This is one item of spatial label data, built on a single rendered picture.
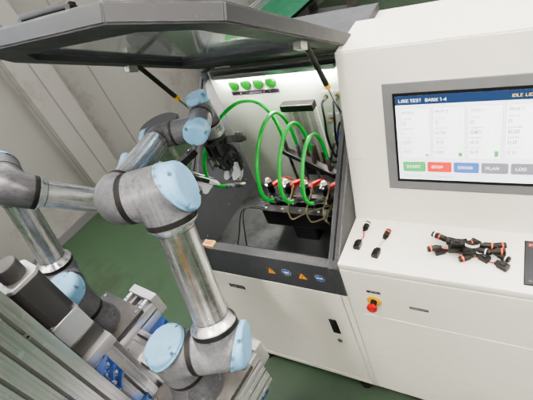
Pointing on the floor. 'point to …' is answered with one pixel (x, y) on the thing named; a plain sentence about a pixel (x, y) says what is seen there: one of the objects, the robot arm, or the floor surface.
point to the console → (435, 207)
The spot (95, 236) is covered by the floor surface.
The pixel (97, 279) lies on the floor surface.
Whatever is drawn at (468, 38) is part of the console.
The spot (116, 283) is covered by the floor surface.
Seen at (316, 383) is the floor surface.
